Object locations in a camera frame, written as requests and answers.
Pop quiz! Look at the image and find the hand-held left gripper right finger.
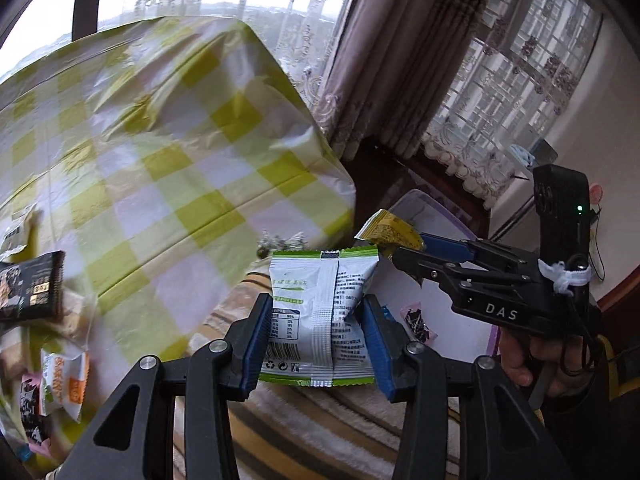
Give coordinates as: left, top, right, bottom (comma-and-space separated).
361, 294, 576, 480

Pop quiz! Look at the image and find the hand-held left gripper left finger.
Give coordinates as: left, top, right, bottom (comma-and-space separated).
55, 292, 273, 480

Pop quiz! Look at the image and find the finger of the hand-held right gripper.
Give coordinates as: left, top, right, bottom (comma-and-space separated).
420, 233, 540, 271
392, 247, 481, 306

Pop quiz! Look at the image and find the translucent plastic storage bin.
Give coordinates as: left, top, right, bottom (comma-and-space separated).
385, 189, 501, 396

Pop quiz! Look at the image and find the yellow snack packet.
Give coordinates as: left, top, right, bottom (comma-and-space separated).
355, 209, 426, 252

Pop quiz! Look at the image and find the white and green snack packet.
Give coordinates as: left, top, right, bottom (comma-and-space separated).
260, 249, 381, 387

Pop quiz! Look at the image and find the person's right hand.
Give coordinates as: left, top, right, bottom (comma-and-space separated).
499, 332, 601, 401

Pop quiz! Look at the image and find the pink and black snack packet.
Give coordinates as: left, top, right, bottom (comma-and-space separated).
17, 372, 53, 458
400, 301, 440, 345

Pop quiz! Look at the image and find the dark wooden furniture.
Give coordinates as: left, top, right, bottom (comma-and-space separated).
345, 140, 491, 241

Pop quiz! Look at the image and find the dried flower bunch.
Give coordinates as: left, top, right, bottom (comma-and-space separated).
257, 230, 307, 261

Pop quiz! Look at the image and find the blue cloth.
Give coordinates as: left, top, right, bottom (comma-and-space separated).
510, 145, 538, 167

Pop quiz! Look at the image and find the orange and white snack packet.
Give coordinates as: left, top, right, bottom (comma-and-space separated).
39, 347, 91, 423

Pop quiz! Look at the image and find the mauve drape curtain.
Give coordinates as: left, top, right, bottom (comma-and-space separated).
320, 0, 506, 161

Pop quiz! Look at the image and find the yellow checkered tablecloth table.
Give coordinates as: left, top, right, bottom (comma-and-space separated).
0, 16, 358, 461

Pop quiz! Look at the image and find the black cracker packet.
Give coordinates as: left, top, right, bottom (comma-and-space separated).
0, 251, 67, 323

